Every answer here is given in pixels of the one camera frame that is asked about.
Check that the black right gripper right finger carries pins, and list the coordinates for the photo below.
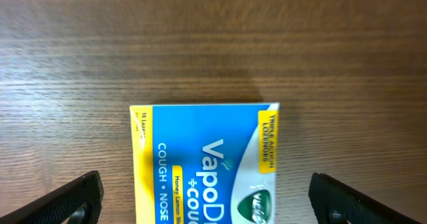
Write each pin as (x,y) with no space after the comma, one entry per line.
(334,202)

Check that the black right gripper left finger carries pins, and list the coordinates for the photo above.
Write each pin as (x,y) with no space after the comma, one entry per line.
(79,201)

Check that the blue VapoDrops lozenge box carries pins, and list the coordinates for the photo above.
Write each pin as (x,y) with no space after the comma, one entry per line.
(205,163)

